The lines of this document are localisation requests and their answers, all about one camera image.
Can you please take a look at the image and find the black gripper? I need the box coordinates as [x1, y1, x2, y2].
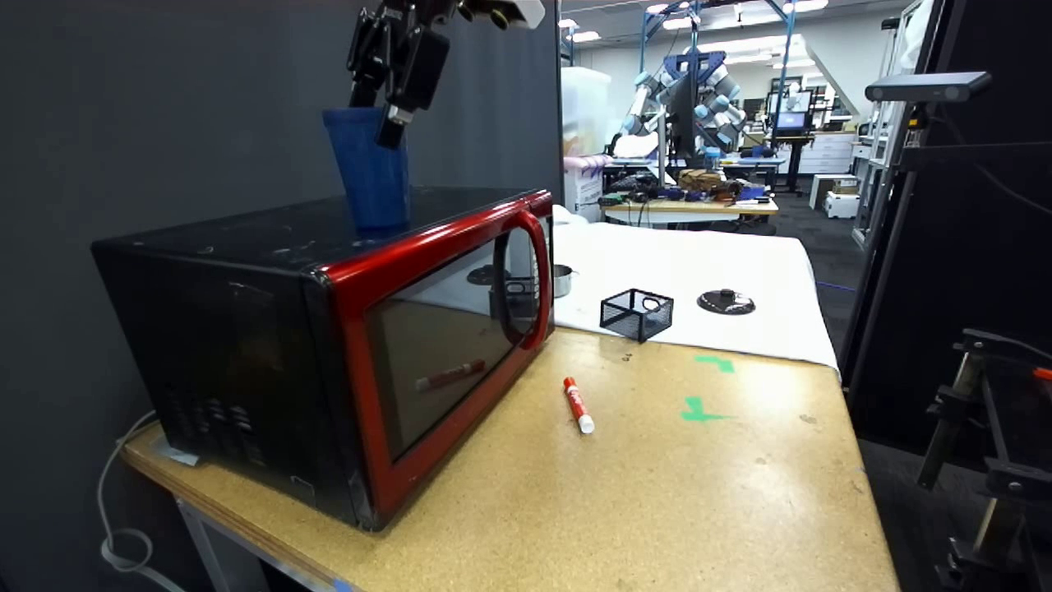
[346, 0, 464, 152]

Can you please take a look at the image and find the blue plastic cup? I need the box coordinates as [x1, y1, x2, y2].
[320, 105, 415, 237]

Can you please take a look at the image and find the red and black microwave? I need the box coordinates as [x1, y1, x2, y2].
[88, 186, 560, 538]

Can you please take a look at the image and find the metal bowl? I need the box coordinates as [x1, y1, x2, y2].
[504, 260, 576, 303]

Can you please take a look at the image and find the blue background robot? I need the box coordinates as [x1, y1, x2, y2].
[623, 45, 760, 167]

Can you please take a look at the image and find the background work table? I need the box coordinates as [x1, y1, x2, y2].
[599, 192, 781, 232]

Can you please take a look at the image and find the white cloth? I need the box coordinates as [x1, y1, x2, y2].
[544, 200, 840, 373]

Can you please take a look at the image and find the black mesh box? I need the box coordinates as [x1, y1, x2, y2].
[599, 287, 678, 345]

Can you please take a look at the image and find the red and white marker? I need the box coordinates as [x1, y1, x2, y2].
[560, 374, 599, 437]

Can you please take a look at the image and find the black round dish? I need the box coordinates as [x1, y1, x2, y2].
[697, 287, 760, 321]

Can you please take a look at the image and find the green T-shaped tape mark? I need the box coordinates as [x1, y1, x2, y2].
[678, 396, 728, 427]

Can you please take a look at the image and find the black clamp stand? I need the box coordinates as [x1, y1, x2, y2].
[916, 325, 1052, 592]

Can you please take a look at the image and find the white power cable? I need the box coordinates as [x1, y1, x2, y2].
[94, 404, 167, 592]

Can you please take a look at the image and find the black bar camera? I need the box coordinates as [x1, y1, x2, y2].
[861, 70, 995, 108]

